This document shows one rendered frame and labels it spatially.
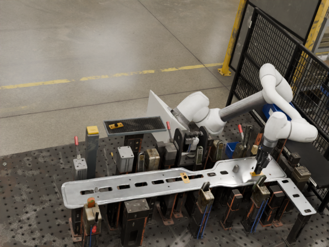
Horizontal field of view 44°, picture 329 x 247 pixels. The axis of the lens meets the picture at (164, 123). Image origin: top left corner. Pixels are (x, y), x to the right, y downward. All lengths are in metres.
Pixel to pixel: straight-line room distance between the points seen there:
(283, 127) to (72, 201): 1.21
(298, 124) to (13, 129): 2.85
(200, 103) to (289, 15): 2.02
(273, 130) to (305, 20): 2.37
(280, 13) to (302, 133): 2.62
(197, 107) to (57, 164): 1.08
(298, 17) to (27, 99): 3.03
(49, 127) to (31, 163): 1.47
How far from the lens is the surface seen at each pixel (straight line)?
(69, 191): 2.29
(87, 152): 2.51
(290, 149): 2.89
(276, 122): 2.34
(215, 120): 3.08
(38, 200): 2.66
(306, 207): 2.57
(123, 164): 2.37
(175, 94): 5.03
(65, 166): 2.86
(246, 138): 2.66
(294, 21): 4.69
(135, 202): 2.22
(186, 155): 2.59
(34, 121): 4.40
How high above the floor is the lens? 2.67
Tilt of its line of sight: 36 degrees down
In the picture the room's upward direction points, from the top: 11 degrees clockwise
